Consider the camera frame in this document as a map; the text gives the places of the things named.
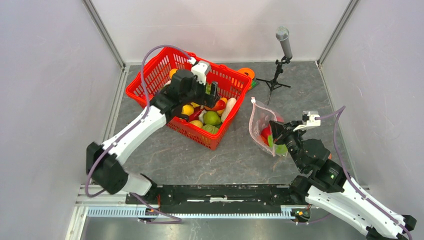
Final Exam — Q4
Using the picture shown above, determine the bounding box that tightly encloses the grey microphone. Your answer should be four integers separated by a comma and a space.
275, 26, 293, 60

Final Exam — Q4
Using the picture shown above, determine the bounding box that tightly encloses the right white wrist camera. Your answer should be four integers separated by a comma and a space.
293, 110, 321, 132

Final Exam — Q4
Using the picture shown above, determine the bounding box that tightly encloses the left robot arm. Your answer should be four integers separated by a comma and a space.
87, 69, 219, 204

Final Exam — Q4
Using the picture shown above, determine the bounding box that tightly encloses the green toy pepper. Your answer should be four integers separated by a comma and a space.
202, 124, 219, 135

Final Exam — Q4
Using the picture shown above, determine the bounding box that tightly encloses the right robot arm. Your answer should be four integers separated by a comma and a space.
269, 120, 417, 240

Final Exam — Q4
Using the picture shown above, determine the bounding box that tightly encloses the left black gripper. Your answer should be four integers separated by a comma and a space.
181, 75, 220, 109

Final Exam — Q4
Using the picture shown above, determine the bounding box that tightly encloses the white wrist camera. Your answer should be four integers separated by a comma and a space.
293, 110, 321, 132
188, 57, 211, 85

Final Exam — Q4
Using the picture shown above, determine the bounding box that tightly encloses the orange toy carrot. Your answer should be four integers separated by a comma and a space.
260, 135, 269, 146

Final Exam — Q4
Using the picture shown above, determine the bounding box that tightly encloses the red plastic basket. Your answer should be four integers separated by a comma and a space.
143, 47, 252, 150

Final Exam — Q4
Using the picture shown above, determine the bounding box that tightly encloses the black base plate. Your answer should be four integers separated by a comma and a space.
142, 184, 307, 214

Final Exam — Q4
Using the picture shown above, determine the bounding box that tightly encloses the orange toy tangerine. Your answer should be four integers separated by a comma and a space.
169, 68, 178, 79

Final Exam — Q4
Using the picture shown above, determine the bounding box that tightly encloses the orange red toy mango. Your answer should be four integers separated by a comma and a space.
204, 99, 226, 112

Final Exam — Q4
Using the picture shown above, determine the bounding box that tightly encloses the aluminium frame rail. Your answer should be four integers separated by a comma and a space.
64, 183, 370, 240

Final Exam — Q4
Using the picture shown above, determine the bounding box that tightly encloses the black microphone tripod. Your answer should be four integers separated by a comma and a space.
256, 56, 291, 105

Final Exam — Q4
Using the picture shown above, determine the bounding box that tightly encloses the orange round toy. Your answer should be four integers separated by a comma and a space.
238, 67, 256, 80

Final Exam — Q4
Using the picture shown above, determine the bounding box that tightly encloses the clear zip top bag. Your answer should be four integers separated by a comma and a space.
248, 97, 281, 155

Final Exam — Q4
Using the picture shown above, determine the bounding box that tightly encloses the white toy radish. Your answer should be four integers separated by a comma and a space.
220, 97, 237, 123

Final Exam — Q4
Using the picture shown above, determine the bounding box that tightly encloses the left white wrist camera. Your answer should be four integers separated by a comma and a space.
188, 57, 211, 85

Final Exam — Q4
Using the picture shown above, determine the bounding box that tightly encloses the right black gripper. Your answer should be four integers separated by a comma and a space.
267, 119, 306, 172

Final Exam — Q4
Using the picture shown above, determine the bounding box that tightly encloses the red toy apple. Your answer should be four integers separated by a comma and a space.
260, 126, 272, 140

